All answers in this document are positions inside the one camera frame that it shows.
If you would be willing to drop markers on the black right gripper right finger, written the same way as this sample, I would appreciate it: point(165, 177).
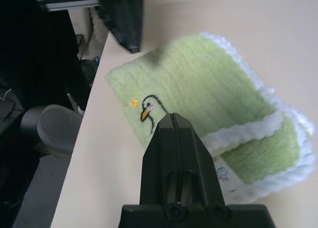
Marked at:
point(196, 163)

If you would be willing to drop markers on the green towel with white trim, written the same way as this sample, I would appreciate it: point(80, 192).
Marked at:
point(198, 76)

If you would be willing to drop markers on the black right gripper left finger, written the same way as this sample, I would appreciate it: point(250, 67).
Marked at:
point(159, 158)

